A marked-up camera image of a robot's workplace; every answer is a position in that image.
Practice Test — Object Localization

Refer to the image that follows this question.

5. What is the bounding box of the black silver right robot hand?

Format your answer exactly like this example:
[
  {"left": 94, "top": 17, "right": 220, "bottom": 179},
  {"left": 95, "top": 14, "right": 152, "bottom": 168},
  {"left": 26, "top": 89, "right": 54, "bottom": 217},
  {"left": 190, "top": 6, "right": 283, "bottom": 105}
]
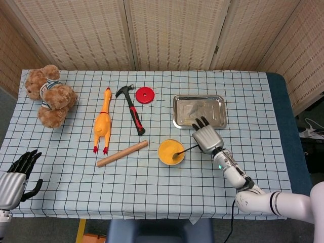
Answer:
[{"left": 191, "top": 115, "right": 225, "bottom": 155}]

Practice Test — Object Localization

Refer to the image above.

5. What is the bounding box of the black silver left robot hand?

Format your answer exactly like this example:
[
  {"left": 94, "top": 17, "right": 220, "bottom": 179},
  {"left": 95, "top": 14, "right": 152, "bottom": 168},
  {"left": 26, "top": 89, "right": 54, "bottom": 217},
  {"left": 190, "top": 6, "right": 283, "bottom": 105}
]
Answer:
[{"left": 0, "top": 149, "right": 44, "bottom": 211}]

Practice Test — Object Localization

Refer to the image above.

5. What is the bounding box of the small dark metal spoon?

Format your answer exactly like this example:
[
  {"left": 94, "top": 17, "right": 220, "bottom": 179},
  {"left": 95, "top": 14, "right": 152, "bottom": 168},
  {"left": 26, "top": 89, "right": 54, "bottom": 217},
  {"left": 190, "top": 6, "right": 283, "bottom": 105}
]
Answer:
[{"left": 172, "top": 144, "right": 200, "bottom": 160}]

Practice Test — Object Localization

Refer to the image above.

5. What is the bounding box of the cream bowl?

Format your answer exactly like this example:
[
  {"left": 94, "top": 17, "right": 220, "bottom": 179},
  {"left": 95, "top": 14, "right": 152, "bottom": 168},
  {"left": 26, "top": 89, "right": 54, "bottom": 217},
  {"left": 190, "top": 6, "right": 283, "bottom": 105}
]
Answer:
[{"left": 157, "top": 139, "right": 186, "bottom": 167}]

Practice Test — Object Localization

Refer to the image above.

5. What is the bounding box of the stainless steel tray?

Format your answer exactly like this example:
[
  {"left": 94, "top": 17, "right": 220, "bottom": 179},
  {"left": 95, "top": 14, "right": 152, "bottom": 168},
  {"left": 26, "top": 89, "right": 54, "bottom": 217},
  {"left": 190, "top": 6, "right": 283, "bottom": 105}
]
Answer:
[{"left": 173, "top": 94, "right": 227, "bottom": 130}]

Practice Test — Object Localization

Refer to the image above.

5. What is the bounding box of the red plastic disc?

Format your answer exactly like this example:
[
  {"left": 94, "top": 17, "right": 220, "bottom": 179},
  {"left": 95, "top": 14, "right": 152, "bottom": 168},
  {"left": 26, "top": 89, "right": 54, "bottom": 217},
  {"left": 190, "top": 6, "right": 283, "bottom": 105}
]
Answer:
[{"left": 135, "top": 87, "right": 155, "bottom": 105}]

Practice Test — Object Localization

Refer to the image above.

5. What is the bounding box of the light blue checked tablecloth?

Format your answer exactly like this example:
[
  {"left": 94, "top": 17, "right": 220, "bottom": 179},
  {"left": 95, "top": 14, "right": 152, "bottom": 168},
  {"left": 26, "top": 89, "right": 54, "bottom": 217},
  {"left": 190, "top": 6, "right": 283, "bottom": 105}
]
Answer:
[{"left": 0, "top": 69, "right": 297, "bottom": 220}]

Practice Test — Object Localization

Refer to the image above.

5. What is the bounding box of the black red claw hammer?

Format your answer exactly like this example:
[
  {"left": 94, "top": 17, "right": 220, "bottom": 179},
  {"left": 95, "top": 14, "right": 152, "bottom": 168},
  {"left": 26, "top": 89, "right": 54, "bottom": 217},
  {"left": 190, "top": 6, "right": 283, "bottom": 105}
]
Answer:
[{"left": 115, "top": 84, "right": 146, "bottom": 137}]

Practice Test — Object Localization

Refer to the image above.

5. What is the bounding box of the yellow floor tape strip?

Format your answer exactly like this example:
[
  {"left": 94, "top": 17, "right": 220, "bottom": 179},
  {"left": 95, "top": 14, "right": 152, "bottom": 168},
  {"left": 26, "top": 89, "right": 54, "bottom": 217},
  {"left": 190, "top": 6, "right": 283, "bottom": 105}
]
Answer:
[{"left": 75, "top": 219, "right": 87, "bottom": 243}]

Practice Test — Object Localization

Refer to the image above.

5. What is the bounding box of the wooden rolling pin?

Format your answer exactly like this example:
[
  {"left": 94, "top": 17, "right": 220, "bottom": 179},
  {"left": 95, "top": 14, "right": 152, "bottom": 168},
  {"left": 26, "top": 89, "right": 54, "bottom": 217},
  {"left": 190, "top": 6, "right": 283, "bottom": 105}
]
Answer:
[{"left": 96, "top": 140, "right": 149, "bottom": 168}]

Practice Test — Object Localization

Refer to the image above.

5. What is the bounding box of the orange box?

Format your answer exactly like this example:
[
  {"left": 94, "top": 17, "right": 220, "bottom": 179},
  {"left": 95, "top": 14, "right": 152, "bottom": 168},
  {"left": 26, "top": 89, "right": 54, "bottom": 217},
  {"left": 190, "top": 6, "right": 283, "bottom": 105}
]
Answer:
[{"left": 83, "top": 232, "right": 107, "bottom": 243}]

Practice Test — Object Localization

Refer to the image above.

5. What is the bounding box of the brown teddy bear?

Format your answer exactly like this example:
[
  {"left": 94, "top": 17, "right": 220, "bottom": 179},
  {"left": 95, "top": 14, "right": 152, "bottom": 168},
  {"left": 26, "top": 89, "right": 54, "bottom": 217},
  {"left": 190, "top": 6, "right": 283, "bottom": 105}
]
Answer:
[{"left": 24, "top": 64, "right": 78, "bottom": 129}]

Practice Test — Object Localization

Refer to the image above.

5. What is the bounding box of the white power strip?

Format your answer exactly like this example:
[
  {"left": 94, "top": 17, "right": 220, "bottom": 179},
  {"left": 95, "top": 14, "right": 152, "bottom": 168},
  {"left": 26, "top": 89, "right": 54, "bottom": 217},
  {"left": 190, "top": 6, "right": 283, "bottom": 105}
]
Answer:
[{"left": 298, "top": 128, "right": 324, "bottom": 139}]

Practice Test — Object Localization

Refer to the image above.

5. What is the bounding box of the blue padded seat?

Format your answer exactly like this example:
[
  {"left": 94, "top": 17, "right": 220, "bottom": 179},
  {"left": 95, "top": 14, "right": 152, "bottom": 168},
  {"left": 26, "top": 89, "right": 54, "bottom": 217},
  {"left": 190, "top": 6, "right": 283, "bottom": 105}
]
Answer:
[{"left": 106, "top": 218, "right": 214, "bottom": 243}]

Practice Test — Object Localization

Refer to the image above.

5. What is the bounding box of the yellow rubber chicken toy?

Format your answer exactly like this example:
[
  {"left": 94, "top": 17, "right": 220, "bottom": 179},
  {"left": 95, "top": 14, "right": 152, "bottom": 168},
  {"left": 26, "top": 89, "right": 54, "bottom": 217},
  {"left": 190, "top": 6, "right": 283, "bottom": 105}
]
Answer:
[{"left": 93, "top": 87, "right": 113, "bottom": 154}]

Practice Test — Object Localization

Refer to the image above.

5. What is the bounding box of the bamboo folding screen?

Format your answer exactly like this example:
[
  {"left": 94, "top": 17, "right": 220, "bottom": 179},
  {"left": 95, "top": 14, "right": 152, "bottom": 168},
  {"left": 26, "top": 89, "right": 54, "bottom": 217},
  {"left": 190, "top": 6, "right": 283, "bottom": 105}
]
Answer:
[{"left": 0, "top": 0, "right": 324, "bottom": 117}]

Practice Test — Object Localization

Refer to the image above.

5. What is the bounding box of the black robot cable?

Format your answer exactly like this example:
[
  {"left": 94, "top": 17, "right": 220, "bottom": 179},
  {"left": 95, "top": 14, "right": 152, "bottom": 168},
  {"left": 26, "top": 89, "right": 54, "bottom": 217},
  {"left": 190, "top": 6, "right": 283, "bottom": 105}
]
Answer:
[{"left": 224, "top": 198, "right": 237, "bottom": 243}]

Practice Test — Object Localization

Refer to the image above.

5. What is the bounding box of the white cable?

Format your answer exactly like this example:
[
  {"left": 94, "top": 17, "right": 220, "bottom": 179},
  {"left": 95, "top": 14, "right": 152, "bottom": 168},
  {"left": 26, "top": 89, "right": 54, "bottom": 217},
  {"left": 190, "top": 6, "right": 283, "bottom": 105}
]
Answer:
[{"left": 305, "top": 118, "right": 324, "bottom": 132}]

